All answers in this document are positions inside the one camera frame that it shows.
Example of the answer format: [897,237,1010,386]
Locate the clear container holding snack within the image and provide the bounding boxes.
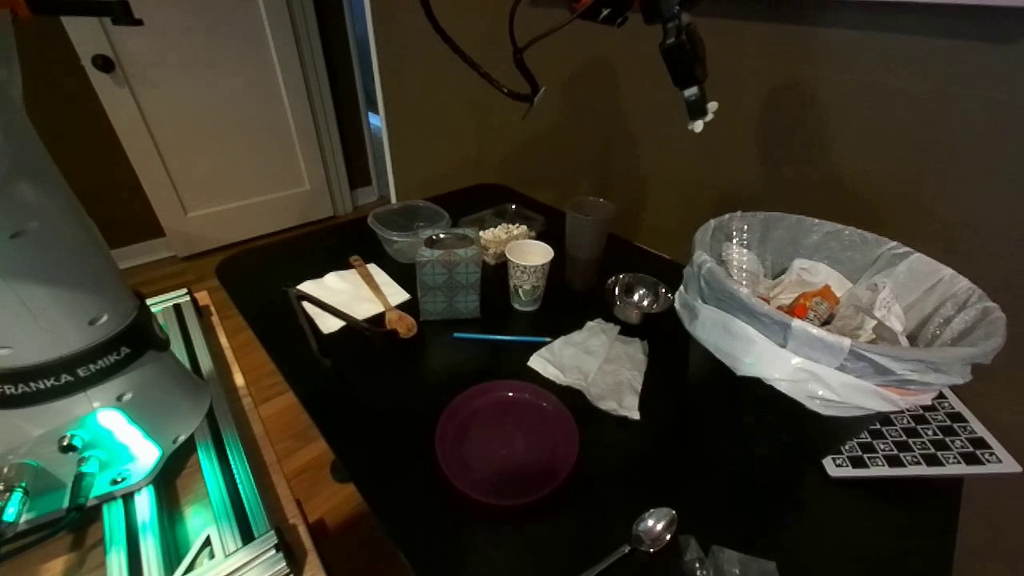
[454,201,550,270]

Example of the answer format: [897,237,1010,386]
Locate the crumpled white paper trash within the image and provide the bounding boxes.
[758,257,913,350]

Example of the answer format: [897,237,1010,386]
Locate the dark translucent plastic cup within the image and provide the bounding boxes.
[561,193,614,295]

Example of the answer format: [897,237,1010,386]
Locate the black thin utensil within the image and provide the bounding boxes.
[287,286,369,329]

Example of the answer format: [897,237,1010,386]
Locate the crumpled white napkin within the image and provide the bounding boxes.
[524,315,653,422]

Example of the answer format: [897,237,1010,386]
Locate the white trash bag bin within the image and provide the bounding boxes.
[672,209,1010,420]

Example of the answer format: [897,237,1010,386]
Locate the flat white paper napkin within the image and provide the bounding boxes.
[290,263,417,340]

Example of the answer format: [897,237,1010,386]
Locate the aluminium frame with green light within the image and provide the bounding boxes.
[0,286,315,576]

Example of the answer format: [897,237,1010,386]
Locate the empty clear plastic container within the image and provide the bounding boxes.
[364,199,454,265]

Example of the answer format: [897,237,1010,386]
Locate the white snack piece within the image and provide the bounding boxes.
[686,96,722,137]

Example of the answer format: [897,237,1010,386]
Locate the wooden spoon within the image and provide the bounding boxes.
[345,254,424,344]

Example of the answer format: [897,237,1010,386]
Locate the clear snack packet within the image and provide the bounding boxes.
[683,537,785,576]

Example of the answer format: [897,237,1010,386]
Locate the blue straw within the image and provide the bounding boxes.
[447,329,558,350]

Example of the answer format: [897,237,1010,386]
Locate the black white checkerboard card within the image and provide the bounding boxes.
[819,386,1024,480]

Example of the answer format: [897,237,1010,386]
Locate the white paper cup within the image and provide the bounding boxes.
[502,237,561,317]

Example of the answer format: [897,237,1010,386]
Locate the metal spoon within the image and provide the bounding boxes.
[579,502,683,576]

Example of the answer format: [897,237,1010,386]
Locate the orange wrapper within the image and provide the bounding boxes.
[782,286,847,329]

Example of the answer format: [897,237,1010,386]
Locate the purple plate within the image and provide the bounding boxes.
[432,378,586,510]

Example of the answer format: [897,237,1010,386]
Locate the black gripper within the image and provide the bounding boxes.
[636,0,716,112]

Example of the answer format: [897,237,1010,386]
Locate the teal patterned tissue box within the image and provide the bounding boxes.
[414,229,487,324]

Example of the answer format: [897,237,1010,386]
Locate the pile of white snack pieces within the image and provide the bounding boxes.
[478,219,537,270]

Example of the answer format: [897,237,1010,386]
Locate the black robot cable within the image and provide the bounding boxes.
[417,0,604,109]

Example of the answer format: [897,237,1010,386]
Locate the white panel door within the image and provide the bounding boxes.
[58,0,359,260]

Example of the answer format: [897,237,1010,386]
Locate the small metal bowl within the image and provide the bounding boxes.
[604,270,677,327]

